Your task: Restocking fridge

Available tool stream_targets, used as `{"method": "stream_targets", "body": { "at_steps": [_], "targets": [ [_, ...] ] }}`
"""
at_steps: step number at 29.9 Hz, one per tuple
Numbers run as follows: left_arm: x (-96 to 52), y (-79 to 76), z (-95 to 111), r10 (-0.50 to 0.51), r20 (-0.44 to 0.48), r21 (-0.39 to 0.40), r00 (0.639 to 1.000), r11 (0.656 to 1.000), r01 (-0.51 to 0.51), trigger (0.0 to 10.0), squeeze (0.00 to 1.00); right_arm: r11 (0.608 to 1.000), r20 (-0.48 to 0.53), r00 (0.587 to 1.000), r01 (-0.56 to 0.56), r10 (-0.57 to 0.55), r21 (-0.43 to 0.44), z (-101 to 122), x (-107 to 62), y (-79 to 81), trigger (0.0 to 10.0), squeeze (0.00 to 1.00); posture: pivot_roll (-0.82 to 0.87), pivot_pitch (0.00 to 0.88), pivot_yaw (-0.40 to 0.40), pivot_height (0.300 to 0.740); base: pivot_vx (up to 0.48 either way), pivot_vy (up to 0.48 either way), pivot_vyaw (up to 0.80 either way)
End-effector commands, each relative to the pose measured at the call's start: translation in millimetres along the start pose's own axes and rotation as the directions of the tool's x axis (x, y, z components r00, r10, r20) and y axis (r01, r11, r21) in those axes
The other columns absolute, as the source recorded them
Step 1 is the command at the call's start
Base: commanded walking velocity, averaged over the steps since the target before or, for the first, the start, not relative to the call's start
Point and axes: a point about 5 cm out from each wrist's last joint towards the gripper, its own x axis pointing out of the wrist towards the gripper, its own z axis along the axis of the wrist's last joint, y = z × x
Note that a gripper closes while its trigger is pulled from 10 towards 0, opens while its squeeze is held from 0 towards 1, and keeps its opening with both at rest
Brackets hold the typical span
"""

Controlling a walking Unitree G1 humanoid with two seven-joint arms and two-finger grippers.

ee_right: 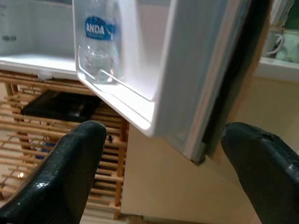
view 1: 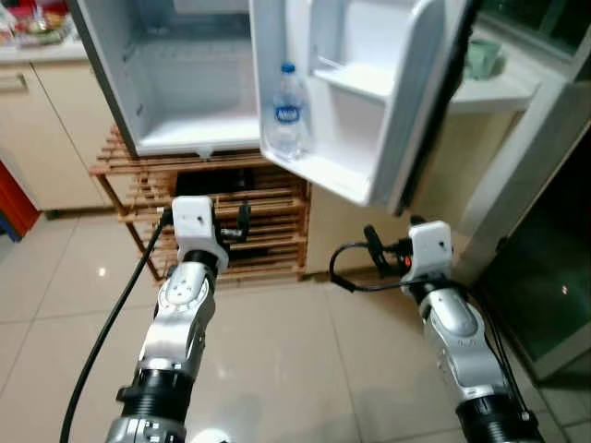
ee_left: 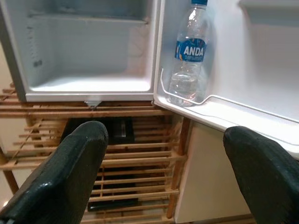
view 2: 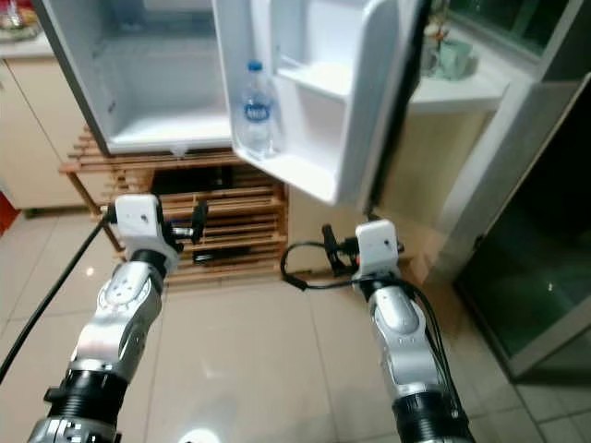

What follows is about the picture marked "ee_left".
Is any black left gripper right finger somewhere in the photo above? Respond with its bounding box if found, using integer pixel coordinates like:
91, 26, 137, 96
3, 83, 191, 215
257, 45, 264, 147
223, 126, 299, 224

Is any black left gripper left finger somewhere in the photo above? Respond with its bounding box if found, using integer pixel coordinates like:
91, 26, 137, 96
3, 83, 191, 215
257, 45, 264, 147
0, 120, 109, 224

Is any white fridge door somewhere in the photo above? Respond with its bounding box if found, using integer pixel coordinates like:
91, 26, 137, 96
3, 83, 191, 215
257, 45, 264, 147
153, 0, 299, 161

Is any clear water bottle blue label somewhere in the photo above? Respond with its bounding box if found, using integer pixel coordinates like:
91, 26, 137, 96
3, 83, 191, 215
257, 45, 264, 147
166, 0, 210, 107

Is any silver mini fridge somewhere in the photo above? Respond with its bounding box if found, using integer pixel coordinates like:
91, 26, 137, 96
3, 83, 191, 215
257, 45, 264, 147
0, 0, 162, 111

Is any clear fridge shelf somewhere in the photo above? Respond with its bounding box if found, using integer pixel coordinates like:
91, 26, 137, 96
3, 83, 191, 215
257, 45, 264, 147
28, 10, 150, 26

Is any beige kitchen cabinet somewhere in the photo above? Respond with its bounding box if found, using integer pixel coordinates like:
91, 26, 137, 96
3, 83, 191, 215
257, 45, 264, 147
175, 121, 254, 219

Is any black box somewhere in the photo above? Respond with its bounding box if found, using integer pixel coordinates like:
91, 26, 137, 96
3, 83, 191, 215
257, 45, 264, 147
60, 118, 136, 146

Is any wooden slatted rack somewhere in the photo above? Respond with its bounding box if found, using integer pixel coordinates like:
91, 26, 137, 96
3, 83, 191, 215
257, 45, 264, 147
0, 81, 191, 224

